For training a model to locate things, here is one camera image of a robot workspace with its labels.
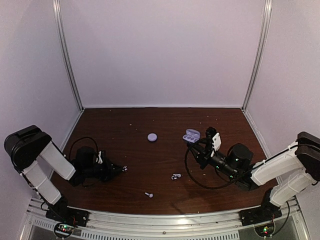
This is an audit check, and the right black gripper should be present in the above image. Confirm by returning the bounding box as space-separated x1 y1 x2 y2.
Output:
187 138 238 179

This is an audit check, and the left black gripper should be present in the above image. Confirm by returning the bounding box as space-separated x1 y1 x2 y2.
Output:
83 157 123 182

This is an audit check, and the grey-purple earbud charging case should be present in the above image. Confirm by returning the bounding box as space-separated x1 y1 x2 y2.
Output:
182 128 201 143

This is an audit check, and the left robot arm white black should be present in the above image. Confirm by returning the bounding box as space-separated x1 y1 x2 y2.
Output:
4 125 128 222

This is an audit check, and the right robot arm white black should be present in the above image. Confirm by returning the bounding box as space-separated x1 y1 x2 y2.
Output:
182 127 320 221

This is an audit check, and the round lilac earbud case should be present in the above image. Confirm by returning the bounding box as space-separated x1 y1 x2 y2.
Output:
147 133 158 142

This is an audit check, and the clip-on purple chrome earbud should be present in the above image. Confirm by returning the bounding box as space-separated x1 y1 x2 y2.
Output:
171 174 179 181

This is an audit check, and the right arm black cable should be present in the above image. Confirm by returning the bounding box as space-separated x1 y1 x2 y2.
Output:
184 146 241 190

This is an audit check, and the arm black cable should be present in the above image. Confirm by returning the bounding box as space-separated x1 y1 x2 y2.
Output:
68 137 100 166
184 146 241 190

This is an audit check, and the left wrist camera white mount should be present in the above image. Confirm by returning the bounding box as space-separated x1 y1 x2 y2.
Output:
96 151 103 164

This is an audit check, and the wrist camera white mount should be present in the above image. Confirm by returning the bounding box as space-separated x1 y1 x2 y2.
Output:
205 126 222 152
96 151 103 164

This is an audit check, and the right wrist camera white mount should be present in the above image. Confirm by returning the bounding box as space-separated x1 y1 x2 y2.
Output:
205 126 222 152

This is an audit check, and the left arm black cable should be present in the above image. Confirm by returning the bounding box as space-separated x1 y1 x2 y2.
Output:
68 137 100 166

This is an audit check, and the front aluminium rail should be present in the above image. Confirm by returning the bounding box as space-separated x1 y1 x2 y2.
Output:
18 198 311 240

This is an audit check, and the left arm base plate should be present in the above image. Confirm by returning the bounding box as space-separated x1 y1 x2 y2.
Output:
45 207 89 227

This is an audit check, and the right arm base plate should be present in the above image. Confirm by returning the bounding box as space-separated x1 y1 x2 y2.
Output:
239 206 282 226

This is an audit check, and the right aluminium frame post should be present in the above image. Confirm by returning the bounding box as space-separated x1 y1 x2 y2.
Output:
241 0 273 112

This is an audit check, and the aluminium frame post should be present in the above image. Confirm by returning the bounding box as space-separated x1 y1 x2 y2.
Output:
52 0 84 112
241 0 273 112

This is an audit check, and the left aluminium frame post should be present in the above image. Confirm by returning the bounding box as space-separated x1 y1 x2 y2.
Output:
52 0 84 112

